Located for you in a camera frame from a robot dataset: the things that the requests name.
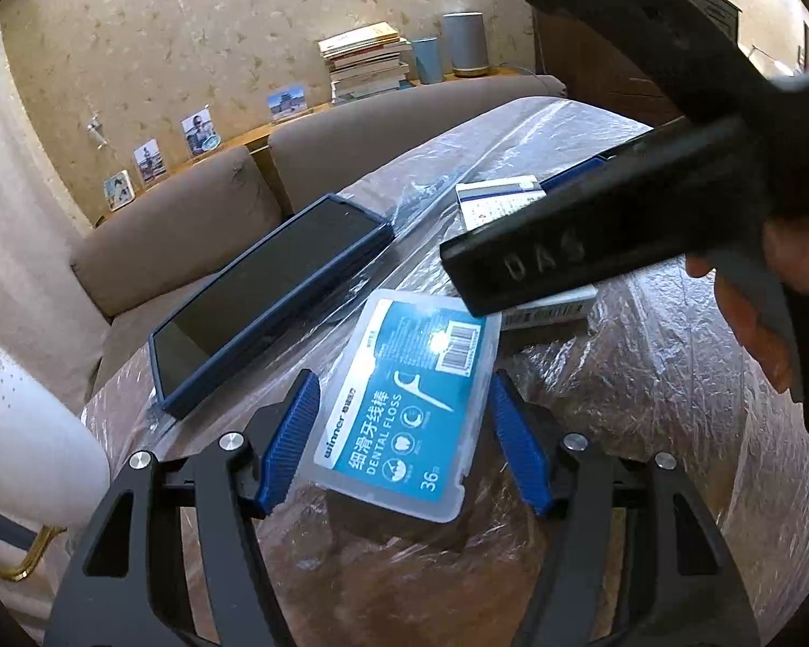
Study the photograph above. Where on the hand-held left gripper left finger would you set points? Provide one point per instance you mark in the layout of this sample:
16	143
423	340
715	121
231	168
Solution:
290	438

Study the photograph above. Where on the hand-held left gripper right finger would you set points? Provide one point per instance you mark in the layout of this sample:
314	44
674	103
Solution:
519	438

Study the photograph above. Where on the clear dental floss box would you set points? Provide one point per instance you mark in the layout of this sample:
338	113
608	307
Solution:
391	404

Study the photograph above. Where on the person's right hand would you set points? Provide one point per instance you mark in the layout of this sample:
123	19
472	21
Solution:
802	256

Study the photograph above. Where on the dark blue flat case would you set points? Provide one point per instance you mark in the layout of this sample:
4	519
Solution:
573	174

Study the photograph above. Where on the white box with blue stripe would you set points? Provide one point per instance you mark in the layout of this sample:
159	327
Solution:
495	205

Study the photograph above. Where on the tablet in blue case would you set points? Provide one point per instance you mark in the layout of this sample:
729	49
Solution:
256	290

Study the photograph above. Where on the dark wooden cabinet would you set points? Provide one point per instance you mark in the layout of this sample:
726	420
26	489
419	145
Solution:
580	60

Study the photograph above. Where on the grey cylinder speaker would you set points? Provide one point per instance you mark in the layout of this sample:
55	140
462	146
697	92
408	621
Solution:
465	44

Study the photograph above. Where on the blue cylinder cup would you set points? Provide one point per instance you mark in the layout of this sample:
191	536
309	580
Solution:
426	60

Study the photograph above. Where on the stack of books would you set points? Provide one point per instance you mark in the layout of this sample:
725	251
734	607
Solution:
367	64

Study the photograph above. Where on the small photo stand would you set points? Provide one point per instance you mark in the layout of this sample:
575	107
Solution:
118	190
200	131
150	162
288	102

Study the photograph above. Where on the beige sofa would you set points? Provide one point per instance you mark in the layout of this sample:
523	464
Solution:
249	138

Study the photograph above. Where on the beige curtain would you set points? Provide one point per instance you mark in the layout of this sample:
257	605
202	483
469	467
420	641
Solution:
13	215

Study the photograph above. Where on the metal wall hook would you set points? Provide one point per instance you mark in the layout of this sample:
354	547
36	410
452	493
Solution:
96	131

